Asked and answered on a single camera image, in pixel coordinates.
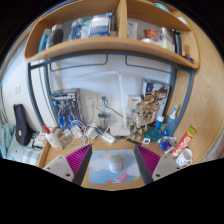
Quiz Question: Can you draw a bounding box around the red chips can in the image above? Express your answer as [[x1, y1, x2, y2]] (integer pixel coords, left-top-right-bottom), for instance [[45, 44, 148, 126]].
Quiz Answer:
[[170, 127, 197, 158]]

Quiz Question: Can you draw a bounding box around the colourful figure box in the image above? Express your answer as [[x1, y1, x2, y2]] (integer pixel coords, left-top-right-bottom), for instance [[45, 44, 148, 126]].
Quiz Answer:
[[140, 78, 171, 118]]

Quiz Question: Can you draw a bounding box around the white desk lamp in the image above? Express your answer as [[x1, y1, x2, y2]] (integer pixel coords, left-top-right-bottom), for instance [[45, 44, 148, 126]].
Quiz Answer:
[[84, 69, 132, 137]]

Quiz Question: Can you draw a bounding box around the blue spray bottle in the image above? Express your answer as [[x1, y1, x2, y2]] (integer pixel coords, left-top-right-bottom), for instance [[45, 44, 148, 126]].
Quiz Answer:
[[162, 104, 180, 137]]

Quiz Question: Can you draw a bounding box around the blue checked bedding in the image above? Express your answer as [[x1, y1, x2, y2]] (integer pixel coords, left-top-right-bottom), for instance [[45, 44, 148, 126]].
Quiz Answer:
[[9, 146, 43, 167]]

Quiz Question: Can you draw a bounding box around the black ruler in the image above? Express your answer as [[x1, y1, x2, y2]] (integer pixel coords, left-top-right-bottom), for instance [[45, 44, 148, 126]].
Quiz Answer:
[[125, 137, 143, 146]]

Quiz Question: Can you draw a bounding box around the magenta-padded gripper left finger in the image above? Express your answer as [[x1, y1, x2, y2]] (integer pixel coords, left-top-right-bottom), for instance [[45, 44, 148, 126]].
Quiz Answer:
[[42, 143, 93, 186]]

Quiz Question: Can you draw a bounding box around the blue tube with white cap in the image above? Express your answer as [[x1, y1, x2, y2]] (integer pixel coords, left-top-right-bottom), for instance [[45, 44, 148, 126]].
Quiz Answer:
[[154, 115, 165, 131]]

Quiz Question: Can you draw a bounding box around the white wall socket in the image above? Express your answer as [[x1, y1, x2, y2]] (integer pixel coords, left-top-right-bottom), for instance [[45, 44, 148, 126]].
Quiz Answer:
[[84, 94, 98, 108]]

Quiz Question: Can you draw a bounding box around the blue tissue pack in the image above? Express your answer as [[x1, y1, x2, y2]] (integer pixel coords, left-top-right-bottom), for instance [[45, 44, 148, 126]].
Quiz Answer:
[[159, 138, 176, 154]]

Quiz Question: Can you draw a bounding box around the green cable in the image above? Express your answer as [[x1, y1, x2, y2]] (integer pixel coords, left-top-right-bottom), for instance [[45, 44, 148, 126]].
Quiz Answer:
[[100, 96, 125, 118]]

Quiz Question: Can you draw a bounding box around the teal round lid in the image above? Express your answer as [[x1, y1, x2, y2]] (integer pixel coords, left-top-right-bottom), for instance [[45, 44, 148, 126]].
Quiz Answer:
[[144, 127, 162, 142]]

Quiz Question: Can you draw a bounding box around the white printed mug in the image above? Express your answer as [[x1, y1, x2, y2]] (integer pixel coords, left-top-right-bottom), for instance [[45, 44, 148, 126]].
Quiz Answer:
[[175, 148, 194, 167]]

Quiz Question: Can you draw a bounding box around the wooden shelf unit with items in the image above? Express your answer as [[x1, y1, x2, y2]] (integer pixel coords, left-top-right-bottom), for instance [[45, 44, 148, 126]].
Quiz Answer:
[[23, 0, 200, 70]]

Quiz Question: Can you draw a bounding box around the white power strip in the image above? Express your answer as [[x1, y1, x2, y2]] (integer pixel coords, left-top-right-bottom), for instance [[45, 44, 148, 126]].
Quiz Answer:
[[91, 128, 116, 144]]

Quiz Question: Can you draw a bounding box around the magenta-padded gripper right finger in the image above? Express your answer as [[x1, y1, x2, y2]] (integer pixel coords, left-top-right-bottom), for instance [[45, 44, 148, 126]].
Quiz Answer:
[[133, 143, 183, 185]]

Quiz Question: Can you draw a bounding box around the pastel cloud print mouse pad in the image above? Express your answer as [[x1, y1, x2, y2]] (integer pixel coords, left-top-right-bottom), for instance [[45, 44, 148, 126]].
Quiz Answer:
[[88, 148, 141, 185]]

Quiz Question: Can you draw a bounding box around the teal blanket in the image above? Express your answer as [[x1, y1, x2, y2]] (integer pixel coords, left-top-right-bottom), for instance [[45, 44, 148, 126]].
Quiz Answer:
[[0, 122, 17, 158]]

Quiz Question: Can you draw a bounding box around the blue model kit box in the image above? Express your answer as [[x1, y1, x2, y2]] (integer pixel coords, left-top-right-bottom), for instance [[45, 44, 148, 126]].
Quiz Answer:
[[50, 88, 84, 129]]

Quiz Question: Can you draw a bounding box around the brown tree figure toy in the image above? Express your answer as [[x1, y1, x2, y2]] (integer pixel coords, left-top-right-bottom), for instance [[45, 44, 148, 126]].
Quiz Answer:
[[129, 101, 155, 139]]

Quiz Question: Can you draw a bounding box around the steel cup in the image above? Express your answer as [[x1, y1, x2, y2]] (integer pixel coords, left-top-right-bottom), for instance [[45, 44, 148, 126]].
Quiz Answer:
[[98, 112, 112, 129]]

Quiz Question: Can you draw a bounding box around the black backpack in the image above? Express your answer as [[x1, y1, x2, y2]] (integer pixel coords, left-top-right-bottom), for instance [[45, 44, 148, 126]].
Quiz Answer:
[[13, 103, 34, 147]]

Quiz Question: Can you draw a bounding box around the white bottle with red cap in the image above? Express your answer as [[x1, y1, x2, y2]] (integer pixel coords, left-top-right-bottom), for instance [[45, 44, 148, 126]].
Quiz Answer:
[[43, 124, 64, 151]]

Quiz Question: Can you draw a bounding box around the white charger block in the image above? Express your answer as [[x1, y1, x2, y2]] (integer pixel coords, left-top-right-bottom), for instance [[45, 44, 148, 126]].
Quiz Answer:
[[85, 124, 98, 139]]

